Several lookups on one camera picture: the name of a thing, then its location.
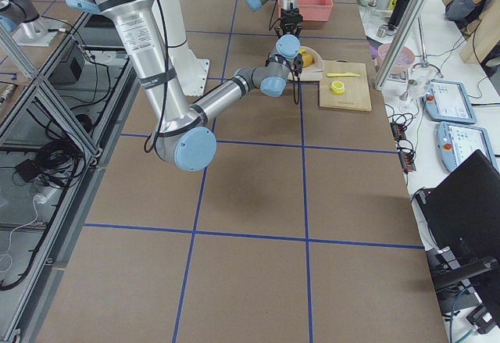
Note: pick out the black power strip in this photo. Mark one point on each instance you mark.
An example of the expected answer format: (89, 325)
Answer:
(405, 149)

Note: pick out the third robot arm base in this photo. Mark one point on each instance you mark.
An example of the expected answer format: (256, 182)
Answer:
(22, 20)

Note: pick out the yellow plastic knife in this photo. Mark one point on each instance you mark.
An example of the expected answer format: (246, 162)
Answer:
(348, 74)

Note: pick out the aluminium frame post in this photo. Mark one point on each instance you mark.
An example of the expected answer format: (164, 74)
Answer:
(411, 14)

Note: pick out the pink bowl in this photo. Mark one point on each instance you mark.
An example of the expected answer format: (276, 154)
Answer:
(405, 59)

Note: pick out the beige plastic dustpan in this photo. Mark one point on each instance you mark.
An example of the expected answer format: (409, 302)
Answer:
(312, 73)

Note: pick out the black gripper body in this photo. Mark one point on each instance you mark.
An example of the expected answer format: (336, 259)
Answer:
(290, 19)

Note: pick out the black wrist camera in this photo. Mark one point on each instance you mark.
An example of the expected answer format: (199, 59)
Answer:
(297, 65)

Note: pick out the yellow toy corn cob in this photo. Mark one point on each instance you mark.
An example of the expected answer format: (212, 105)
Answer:
(307, 58)

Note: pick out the lower teach pendant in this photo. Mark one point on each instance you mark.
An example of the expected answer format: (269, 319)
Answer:
(457, 142)

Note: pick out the teach pendant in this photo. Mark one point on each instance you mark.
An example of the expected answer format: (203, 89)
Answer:
(448, 101)
(457, 142)

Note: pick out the black box under table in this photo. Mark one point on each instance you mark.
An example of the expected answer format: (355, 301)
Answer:
(70, 67)

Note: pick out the black bottle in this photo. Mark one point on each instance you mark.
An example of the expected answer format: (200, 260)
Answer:
(397, 14)

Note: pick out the metal cup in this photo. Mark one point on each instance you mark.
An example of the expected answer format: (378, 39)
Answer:
(384, 31)

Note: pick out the yellow lemon slices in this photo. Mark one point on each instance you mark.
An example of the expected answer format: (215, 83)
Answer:
(337, 87)

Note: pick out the upper teach pendant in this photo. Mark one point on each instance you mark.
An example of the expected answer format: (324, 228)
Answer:
(448, 101)

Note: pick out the black laptop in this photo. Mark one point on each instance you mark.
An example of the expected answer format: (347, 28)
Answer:
(462, 212)

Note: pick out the bamboo cutting board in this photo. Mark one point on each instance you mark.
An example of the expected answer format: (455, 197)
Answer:
(357, 92)

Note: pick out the pink plastic bin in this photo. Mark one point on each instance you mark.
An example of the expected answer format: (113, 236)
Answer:
(311, 10)

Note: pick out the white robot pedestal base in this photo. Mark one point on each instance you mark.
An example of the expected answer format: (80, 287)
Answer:
(191, 71)

